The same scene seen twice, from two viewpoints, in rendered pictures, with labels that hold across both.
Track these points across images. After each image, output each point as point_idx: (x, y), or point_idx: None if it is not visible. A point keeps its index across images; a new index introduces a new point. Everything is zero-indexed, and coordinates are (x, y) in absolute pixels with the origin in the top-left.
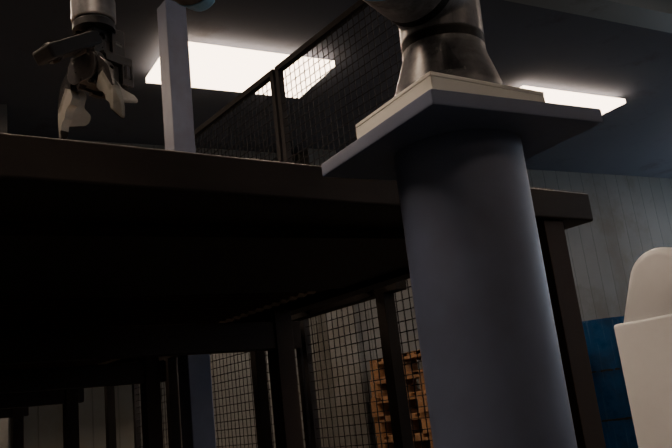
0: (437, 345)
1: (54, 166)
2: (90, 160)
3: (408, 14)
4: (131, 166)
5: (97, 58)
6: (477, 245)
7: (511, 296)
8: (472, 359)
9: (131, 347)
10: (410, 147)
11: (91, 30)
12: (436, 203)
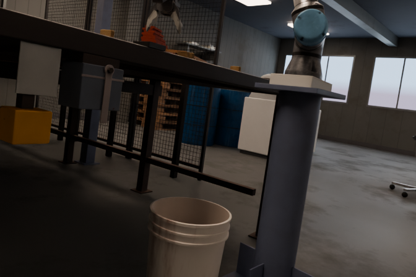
0: (281, 156)
1: (179, 67)
2: (188, 65)
3: (307, 48)
4: (197, 68)
5: (173, 4)
6: (304, 132)
7: (308, 148)
8: (292, 164)
9: None
10: (292, 93)
11: None
12: (296, 114)
